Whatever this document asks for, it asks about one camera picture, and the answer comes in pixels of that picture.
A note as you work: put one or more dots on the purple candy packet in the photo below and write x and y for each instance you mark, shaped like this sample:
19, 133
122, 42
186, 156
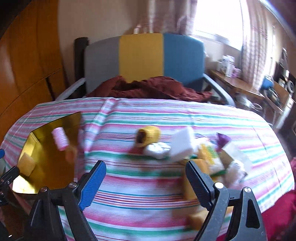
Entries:
222, 140

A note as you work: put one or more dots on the red bedding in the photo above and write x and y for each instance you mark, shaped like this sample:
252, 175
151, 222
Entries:
279, 220

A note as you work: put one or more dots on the wooden side desk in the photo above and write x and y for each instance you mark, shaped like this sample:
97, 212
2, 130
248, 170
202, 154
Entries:
237, 85

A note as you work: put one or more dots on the rice cracker snack packet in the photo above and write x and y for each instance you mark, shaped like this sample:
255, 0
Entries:
210, 156

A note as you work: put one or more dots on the patterned curtain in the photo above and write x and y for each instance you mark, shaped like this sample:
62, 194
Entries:
169, 16

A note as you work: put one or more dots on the yellow knitted cup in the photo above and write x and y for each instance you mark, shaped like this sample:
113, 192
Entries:
147, 135

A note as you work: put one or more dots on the wooden wardrobe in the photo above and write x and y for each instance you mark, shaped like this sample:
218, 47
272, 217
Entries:
31, 62

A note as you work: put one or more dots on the grey yellow blue chair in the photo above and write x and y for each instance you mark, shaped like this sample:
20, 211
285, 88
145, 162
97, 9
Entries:
142, 56

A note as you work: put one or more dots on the gold metal tray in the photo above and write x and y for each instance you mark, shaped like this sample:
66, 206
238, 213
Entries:
52, 169

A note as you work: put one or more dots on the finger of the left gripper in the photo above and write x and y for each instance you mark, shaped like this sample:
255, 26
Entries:
10, 176

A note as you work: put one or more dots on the white crinkled plastic bag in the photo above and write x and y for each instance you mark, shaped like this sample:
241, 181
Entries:
158, 150

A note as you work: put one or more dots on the white boxes on desk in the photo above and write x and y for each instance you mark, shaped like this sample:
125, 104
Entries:
226, 66

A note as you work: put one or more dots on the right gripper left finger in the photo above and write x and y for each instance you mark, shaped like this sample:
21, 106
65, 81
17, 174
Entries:
89, 184

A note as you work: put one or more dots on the striped tablecloth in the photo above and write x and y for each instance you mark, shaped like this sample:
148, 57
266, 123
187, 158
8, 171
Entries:
140, 197

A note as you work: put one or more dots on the pink hair roller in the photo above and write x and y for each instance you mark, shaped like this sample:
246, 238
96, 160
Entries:
60, 138

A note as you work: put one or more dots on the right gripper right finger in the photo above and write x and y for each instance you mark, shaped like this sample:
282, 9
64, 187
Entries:
202, 185

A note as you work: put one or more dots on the dark red cloth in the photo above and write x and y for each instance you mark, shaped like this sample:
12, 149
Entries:
160, 87

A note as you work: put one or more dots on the white soap block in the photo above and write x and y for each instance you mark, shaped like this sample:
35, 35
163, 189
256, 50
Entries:
183, 144

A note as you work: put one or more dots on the black rolled mat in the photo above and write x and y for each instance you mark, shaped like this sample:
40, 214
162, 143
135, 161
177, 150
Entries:
80, 44

